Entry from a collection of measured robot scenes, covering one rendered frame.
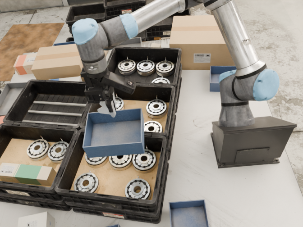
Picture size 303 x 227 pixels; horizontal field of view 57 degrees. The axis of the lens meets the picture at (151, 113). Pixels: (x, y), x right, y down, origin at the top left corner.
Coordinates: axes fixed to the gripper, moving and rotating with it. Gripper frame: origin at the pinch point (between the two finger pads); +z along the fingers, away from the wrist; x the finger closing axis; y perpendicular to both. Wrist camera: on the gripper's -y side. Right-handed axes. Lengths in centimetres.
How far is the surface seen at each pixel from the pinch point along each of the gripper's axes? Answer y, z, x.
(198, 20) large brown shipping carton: -39, 12, -94
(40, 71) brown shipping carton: 58, 21, -64
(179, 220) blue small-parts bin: -21, 45, 20
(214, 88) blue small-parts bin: -45, 34, -53
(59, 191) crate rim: 23.7, 21.6, 18.2
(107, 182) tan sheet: 8.6, 30.7, 9.3
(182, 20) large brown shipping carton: -30, 11, -96
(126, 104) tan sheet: 3.1, 25.6, -34.0
